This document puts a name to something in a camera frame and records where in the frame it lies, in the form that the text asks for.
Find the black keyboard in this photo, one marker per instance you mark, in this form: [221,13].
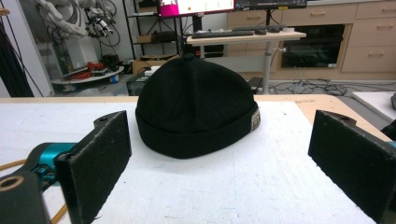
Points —
[223,34]

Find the black metal shelf rack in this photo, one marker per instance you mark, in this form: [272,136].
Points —
[152,28]

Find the brown cardboard box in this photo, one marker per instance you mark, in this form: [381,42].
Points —
[149,63]

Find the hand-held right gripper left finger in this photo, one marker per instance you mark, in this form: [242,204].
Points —
[93,174]

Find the black computer mouse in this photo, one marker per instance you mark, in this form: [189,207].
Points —
[261,31]

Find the light wooden cabinet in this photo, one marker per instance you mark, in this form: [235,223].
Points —
[367,40]

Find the dark computer monitor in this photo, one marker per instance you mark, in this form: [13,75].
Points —
[271,3]

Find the built-in black oven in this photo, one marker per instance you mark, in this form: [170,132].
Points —
[314,46]

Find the black brimless cap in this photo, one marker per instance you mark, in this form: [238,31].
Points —
[196,109]

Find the light wooden standing desk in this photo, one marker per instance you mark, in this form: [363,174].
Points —
[249,39]

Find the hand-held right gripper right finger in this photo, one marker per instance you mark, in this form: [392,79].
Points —
[351,161]

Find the white foam table mat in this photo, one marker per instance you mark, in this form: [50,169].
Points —
[199,174]

